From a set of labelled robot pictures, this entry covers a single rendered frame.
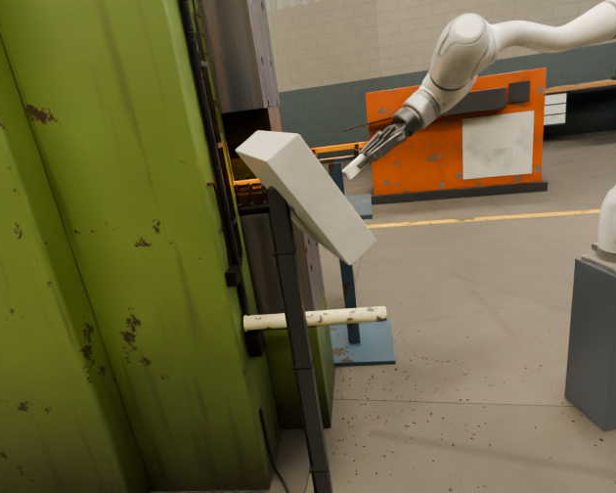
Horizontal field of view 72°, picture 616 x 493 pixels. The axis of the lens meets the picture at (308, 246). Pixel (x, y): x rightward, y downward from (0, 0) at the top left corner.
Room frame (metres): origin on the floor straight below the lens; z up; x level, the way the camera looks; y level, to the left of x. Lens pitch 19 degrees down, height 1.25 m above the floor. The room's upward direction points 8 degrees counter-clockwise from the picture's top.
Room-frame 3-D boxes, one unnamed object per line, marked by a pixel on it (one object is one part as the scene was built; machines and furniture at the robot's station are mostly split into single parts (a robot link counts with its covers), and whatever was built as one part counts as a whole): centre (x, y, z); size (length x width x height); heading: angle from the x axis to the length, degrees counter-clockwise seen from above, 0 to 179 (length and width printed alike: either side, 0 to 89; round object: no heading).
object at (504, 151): (5.07, -1.73, 0.63); 2.10 x 1.12 x 1.25; 75
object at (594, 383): (1.28, -1.05, 0.30); 0.20 x 0.20 x 0.60; 5
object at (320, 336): (1.61, 0.26, 0.23); 0.56 x 0.38 x 0.47; 81
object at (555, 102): (7.48, -4.94, 0.54); 2.00 x 0.90 x 1.08; 75
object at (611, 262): (1.30, -1.04, 0.63); 0.22 x 0.18 x 0.06; 5
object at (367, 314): (1.17, 0.01, 0.62); 0.44 x 0.05 x 0.05; 81
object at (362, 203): (1.97, -0.18, 0.75); 0.40 x 0.30 x 0.02; 170
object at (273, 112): (1.55, 0.26, 1.20); 0.42 x 0.20 x 0.10; 81
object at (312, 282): (1.61, 0.26, 0.69); 0.56 x 0.38 x 0.45; 81
